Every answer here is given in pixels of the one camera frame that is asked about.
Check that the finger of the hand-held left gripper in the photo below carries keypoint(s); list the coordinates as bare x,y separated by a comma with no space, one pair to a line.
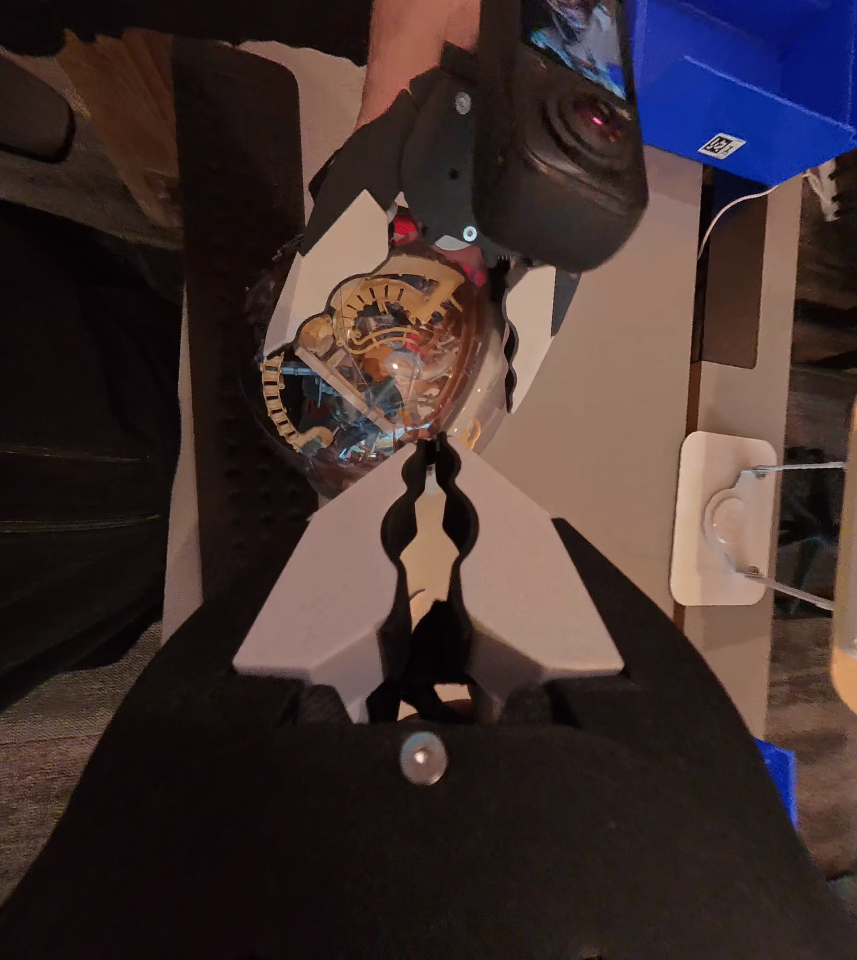
331,248
534,323

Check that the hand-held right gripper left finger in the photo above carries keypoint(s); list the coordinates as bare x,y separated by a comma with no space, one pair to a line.
324,600

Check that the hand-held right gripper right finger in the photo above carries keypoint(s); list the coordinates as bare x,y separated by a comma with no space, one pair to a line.
534,608

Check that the clear maze ball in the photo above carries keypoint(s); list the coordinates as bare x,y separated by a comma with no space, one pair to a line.
384,360

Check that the person's left hand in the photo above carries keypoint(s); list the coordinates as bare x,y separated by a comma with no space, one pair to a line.
421,38

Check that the black perforated pad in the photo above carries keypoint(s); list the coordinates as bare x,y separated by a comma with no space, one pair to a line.
241,300

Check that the blue labelled storage bin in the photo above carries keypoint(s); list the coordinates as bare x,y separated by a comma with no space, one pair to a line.
759,75

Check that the person's black clothing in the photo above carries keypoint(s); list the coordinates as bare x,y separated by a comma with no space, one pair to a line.
54,495

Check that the black chair armrest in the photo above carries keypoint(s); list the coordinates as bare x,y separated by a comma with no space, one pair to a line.
9,98

